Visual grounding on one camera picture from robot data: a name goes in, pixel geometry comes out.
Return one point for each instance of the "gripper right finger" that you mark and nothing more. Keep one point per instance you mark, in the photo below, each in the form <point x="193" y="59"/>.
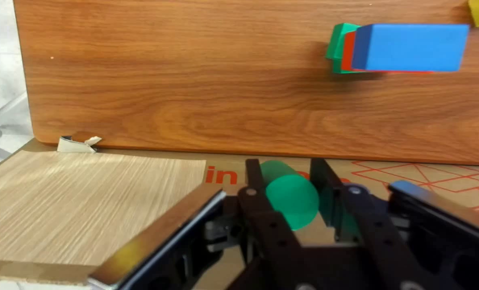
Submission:
<point x="376" y="229"/>

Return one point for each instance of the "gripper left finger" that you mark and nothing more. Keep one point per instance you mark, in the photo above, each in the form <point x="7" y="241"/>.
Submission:
<point x="263" y="225"/>

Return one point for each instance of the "green cylinder block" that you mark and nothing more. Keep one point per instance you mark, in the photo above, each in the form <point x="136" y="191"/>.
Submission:
<point x="292" y="197"/>

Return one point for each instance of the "red block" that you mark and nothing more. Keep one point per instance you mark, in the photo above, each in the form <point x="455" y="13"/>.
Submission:
<point x="347" y="50"/>

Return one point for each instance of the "blue rectangular block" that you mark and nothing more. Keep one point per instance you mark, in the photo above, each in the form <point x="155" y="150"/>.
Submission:
<point x="413" y="46"/>

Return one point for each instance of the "cardboard sheet with red print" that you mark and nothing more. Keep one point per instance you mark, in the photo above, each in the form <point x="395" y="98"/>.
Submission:
<point x="433" y="177"/>

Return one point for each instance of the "light wood grain sheet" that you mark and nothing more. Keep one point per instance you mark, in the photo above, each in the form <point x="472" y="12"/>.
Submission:
<point x="82" y="201"/>

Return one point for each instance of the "torn white paper scrap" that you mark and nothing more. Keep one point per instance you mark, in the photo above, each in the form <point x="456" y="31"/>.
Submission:
<point x="73" y="146"/>

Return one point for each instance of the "grey metal frame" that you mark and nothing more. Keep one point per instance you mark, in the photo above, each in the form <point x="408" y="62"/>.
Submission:
<point x="5" y="121"/>

